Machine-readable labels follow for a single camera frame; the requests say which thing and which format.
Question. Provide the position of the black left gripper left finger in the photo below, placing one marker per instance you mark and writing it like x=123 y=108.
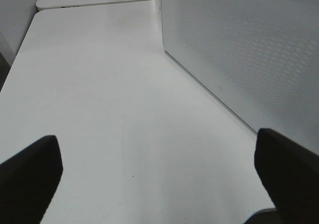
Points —
x=29 y=180

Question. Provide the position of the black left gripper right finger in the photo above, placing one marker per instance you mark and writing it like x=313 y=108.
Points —
x=290 y=175

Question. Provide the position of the white microwave door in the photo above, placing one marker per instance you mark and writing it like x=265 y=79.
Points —
x=260 y=57

